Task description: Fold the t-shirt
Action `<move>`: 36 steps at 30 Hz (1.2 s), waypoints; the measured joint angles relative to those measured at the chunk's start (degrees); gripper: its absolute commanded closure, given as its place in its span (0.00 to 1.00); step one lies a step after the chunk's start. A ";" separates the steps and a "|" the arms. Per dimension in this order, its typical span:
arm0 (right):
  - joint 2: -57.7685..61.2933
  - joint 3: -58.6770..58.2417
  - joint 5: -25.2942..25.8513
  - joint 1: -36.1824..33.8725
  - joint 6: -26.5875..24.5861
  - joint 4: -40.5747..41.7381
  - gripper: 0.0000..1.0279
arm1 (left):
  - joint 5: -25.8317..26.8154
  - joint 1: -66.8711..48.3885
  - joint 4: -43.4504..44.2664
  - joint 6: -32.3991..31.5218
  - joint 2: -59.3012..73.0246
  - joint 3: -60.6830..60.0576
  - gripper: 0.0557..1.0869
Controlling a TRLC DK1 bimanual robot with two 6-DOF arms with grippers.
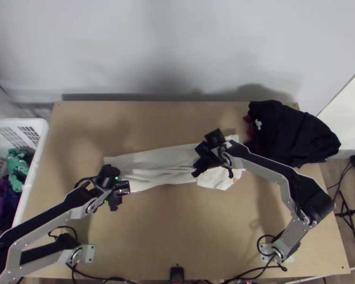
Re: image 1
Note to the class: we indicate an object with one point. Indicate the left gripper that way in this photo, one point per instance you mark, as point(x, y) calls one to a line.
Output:
point(118, 195)

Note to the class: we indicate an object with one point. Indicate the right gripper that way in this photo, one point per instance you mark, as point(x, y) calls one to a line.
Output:
point(208, 155)

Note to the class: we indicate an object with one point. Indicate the white t-shirt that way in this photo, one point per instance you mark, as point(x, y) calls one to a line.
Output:
point(162, 167)

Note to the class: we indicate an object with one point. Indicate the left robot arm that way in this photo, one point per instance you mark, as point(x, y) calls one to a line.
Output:
point(38, 220)

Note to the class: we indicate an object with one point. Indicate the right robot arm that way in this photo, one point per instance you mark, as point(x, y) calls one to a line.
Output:
point(266, 165)

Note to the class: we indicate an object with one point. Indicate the pile of folded clothes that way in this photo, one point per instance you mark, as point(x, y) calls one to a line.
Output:
point(290, 136)

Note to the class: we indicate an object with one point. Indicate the heap of clothes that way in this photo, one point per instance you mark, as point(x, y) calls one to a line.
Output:
point(16, 168)

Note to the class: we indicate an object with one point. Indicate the white laundry basket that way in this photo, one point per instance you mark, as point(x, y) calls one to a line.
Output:
point(32, 125)

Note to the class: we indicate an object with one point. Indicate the black tripod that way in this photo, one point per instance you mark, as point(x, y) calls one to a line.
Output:
point(347, 211)

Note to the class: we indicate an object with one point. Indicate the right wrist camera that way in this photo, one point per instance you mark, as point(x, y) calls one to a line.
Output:
point(214, 136)

